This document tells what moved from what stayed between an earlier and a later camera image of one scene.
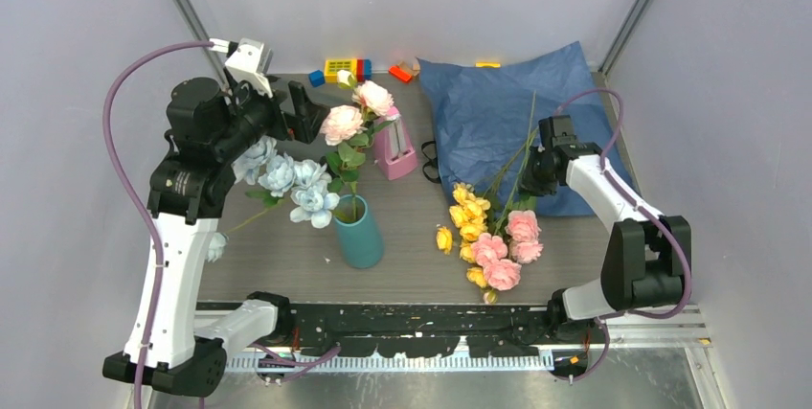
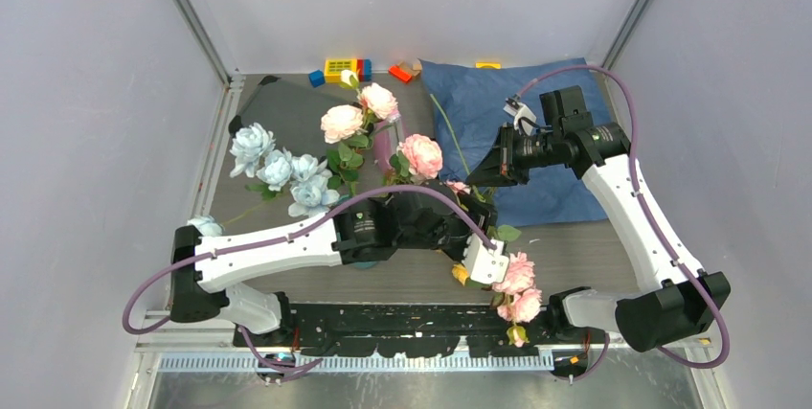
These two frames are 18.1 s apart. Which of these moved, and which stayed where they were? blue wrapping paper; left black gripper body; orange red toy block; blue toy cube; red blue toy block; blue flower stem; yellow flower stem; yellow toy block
Moved: blue wrapping paper; yellow flower stem; left black gripper body
Stayed: red blue toy block; orange red toy block; yellow toy block; blue toy cube; blue flower stem
